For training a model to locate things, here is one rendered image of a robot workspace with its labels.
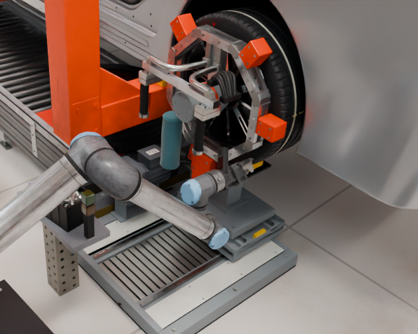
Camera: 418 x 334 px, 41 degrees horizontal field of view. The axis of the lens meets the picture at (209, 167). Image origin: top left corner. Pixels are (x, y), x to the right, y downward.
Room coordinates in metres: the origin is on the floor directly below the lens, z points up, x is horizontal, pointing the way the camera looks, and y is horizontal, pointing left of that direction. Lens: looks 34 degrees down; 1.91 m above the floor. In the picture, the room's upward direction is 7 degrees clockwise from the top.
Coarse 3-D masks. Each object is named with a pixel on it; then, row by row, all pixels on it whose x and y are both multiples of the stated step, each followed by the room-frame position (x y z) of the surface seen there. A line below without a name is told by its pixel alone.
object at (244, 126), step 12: (192, 48) 2.28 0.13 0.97; (204, 48) 2.26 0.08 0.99; (192, 60) 2.31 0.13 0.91; (228, 60) 2.16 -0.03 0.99; (192, 72) 2.33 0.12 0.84; (240, 84) 2.12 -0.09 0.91; (228, 108) 2.14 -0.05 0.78; (240, 108) 2.11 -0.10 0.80; (216, 120) 2.28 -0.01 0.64; (228, 120) 2.13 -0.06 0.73; (240, 120) 2.09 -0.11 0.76; (216, 132) 2.20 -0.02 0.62; (228, 132) 2.12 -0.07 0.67; (240, 132) 2.23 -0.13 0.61; (228, 144) 2.10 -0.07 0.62
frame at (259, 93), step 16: (192, 32) 2.16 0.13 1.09; (208, 32) 2.10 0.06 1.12; (224, 32) 2.12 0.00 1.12; (176, 48) 2.23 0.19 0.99; (224, 48) 2.04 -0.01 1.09; (240, 48) 2.00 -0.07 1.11; (176, 64) 2.24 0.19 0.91; (240, 64) 1.97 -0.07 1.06; (256, 80) 1.97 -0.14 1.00; (256, 96) 1.90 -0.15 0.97; (256, 112) 1.90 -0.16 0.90; (192, 128) 2.19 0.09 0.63; (208, 144) 2.11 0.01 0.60; (240, 144) 1.93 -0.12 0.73; (256, 144) 1.91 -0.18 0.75
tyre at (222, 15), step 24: (216, 24) 2.19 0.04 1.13; (240, 24) 2.11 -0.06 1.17; (264, 24) 2.15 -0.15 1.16; (288, 48) 2.07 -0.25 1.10; (264, 72) 2.00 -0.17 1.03; (288, 72) 2.00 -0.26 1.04; (288, 96) 1.95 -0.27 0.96; (288, 120) 1.94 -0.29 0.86; (264, 144) 1.96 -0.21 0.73; (288, 144) 2.02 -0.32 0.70
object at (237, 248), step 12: (276, 216) 2.21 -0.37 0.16; (252, 228) 2.12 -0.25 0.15; (264, 228) 2.13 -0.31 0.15; (276, 228) 2.13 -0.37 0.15; (228, 240) 2.01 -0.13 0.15; (240, 240) 1.99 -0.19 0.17; (252, 240) 2.01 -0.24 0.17; (264, 240) 2.08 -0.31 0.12; (228, 252) 1.94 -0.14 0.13; (240, 252) 1.95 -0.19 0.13
